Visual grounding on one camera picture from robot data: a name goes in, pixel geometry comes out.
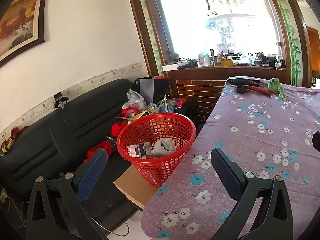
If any red plastic mesh basket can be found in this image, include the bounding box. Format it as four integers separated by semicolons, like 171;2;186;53
117;113;196;188

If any blue white medicine box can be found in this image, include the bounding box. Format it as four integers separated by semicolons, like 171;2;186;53
127;142;152;158

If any black leather sofa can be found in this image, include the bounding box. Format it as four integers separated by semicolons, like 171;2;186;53
1;79;137;230

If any clear plastic bag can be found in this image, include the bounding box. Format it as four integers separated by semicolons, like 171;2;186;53
122;89;147;111

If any cardboard sheet under basket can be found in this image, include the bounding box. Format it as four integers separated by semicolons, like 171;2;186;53
114;165;158;210

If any black flat case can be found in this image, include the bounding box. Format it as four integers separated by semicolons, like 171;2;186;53
227;78;260;87

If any red flat case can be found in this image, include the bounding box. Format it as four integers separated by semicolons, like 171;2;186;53
245;85;272;97

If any small black strap object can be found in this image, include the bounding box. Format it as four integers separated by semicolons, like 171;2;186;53
236;85;248;94

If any red cloth on sofa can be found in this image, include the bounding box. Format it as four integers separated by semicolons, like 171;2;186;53
84;121;127;163

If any dark shopping bag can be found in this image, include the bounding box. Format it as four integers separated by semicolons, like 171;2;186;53
135;77;169;104

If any green cloth rag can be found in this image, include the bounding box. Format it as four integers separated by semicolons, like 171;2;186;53
268;77;286;100

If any brown brick-pattern counter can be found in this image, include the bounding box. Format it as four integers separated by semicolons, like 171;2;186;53
165;66;291;123

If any framed horse painting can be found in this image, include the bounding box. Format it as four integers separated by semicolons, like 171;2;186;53
1;0;46;66

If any phone holder clamp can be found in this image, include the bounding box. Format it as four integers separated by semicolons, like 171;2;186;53
54;92;69;109

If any purple floral tablecloth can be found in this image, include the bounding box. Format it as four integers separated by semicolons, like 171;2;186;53
141;84;319;239

